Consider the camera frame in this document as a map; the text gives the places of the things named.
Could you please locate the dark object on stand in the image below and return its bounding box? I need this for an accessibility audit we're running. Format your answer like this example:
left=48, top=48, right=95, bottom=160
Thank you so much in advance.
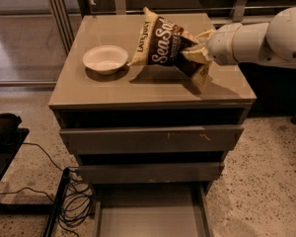
left=0, top=113, right=22, bottom=143

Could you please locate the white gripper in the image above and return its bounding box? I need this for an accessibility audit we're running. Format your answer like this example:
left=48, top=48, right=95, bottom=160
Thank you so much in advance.
left=181, top=23, right=242, bottom=65

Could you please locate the black coiled cable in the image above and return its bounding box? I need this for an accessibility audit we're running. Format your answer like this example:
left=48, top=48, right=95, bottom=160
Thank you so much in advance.
left=0, top=142, right=95, bottom=237

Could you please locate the black metal stand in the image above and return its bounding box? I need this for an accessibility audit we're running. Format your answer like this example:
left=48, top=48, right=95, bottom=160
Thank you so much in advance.
left=0, top=128, right=69, bottom=237

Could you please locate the metal railing frame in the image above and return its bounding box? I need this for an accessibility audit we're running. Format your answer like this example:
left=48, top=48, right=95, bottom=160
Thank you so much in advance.
left=49, top=0, right=296, bottom=50

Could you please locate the white paper bowl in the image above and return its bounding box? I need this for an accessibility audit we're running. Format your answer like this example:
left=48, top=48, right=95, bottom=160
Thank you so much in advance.
left=83, top=45, right=128, bottom=75

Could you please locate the brown sea salt chip bag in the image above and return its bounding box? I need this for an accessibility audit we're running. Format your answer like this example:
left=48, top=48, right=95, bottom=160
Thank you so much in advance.
left=130, top=7, right=212, bottom=87

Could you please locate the grey bottom drawer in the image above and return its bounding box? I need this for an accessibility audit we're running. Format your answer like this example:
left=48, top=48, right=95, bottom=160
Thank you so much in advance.
left=92, top=184, right=214, bottom=237

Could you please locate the grey drawer cabinet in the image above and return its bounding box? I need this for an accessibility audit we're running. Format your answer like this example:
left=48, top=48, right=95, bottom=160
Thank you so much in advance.
left=47, top=13, right=257, bottom=196

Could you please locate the grey middle drawer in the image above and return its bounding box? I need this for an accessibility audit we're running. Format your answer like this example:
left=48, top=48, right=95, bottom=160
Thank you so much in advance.
left=79, top=162, right=224, bottom=184

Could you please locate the grey drawer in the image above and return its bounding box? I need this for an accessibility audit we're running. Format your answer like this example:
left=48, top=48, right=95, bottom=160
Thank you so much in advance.
left=92, top=184, right=214, bottom=237
left=60, top=124, right=244, bottom=155
left=79, top=162, right=224, bottom=184

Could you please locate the grey top drawer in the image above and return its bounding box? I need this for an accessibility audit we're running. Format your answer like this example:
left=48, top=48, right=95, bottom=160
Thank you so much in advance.
left=60, top=124, right=244, bottom=155

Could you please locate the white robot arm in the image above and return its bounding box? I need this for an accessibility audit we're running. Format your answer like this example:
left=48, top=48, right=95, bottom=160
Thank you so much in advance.
left=182, top=7, right=296, bottom=69

